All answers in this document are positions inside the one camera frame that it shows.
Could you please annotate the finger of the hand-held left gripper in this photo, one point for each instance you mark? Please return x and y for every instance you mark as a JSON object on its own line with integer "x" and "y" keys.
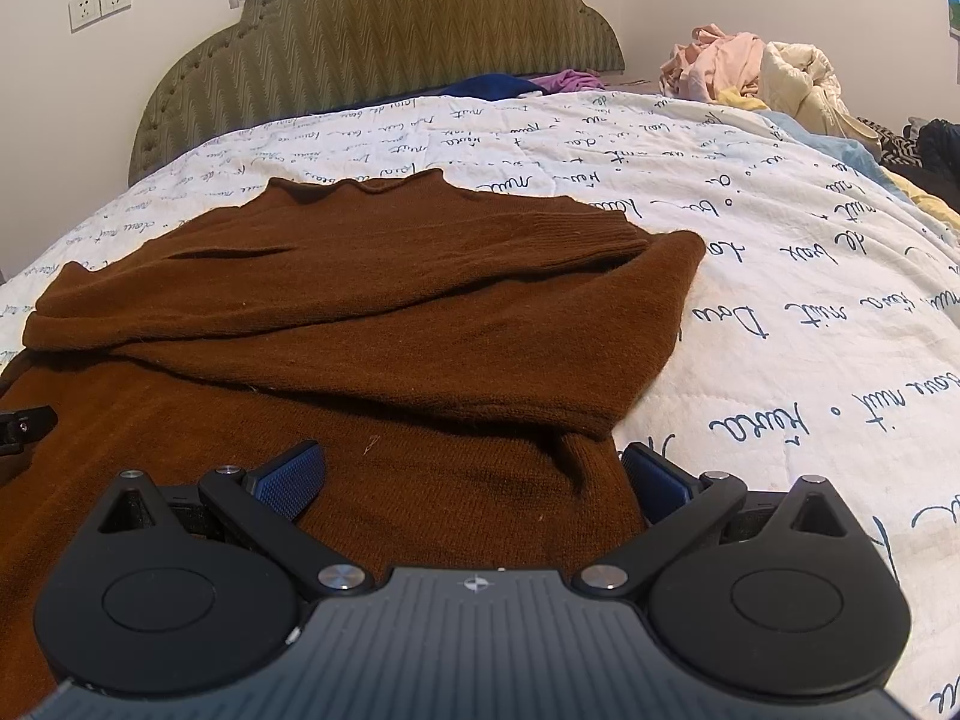
{"x": 26, "y": 427}

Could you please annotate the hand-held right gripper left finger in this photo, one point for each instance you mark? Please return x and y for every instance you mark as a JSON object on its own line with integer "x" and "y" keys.
{"x": 294, "y": 481}

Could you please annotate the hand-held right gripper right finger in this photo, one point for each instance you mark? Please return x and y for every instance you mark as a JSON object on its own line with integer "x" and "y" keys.
{"x": 660, "y": 484}

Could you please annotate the brown knit sweater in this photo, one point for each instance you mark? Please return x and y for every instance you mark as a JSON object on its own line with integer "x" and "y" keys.
{"x": 337, "y": 330}

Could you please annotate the pink clothes pile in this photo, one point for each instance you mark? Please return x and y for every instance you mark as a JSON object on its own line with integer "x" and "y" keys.
{"x": 712, "y": 60}

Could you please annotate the white script-printed bedspread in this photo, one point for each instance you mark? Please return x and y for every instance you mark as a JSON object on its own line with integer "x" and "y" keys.
{"x": 787, "y": 300}

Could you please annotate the light blue cloth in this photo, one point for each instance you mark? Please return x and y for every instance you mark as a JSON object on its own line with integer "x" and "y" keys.
{"x": 817, "y": 136}

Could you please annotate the pale yellow sheet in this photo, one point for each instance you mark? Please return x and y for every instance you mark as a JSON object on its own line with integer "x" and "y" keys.
{"x": 926, "y": 195}

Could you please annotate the small yellow cloth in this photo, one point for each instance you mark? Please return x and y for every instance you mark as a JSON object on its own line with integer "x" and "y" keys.
{"x": 742, "y": 99}

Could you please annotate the black white zigzag cloth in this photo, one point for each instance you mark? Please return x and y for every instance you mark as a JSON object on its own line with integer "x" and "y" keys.
{"x": 896, "y": 146}

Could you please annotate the purple cloth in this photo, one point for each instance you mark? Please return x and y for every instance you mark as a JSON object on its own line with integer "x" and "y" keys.
{"x": 570, "y": 80}

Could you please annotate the cream puffy jacket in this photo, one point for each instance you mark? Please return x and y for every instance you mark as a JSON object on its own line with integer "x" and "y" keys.
{"x": 810, "y": 86}

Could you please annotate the dark blue cloth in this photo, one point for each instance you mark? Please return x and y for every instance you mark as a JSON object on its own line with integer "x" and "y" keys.
{"x": 487, "y": 86}

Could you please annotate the dark bag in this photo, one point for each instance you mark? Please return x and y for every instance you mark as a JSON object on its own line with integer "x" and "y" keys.
{"x": 941, "y": 150}

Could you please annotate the green padded headboard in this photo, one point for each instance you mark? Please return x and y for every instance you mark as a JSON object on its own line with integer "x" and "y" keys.
{"x": 390, "y": 22}

